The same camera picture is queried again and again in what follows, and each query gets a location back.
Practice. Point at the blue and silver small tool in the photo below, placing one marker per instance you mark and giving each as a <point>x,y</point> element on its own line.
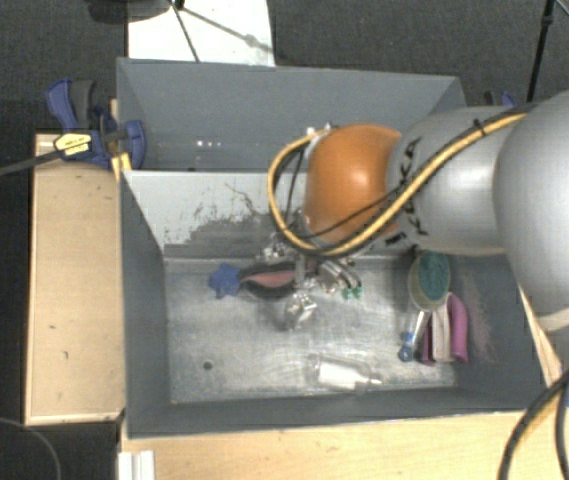
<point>414,332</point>

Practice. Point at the green and white round brush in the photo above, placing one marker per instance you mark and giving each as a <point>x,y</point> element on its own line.
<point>430,279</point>

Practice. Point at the pale wood flat board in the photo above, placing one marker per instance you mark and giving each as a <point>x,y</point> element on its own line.
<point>76,293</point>

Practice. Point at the grey metal bin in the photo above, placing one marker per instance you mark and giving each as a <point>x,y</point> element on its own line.
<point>224,338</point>

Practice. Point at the black and pink oval object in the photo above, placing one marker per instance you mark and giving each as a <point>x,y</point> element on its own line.
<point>270,280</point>

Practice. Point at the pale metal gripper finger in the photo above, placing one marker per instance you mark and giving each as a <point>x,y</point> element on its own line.
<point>309,309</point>
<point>291,313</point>

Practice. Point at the blue toy figure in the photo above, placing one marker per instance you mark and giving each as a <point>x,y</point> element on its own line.
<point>225,280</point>

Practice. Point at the purple and white cloth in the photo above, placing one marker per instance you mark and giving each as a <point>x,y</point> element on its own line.
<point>451,328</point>

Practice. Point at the clear glass bottle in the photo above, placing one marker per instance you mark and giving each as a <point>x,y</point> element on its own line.
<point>336,372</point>

